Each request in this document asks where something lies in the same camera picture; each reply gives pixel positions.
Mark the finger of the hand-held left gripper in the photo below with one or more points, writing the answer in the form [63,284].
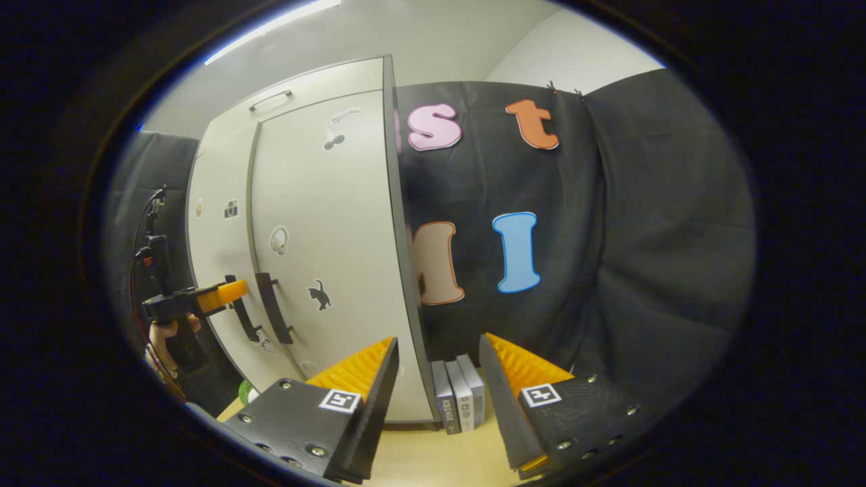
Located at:
[223,295]

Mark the white shoe cabinet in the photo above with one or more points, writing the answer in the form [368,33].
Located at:
[325,203]

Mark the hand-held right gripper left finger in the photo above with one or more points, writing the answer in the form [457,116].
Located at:
[298,419]

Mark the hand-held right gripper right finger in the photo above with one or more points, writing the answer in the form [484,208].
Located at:
[582,412]

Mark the white cabinet door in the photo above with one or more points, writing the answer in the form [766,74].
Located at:
[338,203]
[216,250]

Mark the white cabinet drawer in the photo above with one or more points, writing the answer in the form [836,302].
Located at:
[325,84]

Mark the green object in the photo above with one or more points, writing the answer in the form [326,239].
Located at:
[247,393]

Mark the grey upright box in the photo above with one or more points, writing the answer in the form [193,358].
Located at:
[475,389]
[443,402]

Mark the white upright box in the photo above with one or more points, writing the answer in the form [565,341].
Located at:
[461,399]

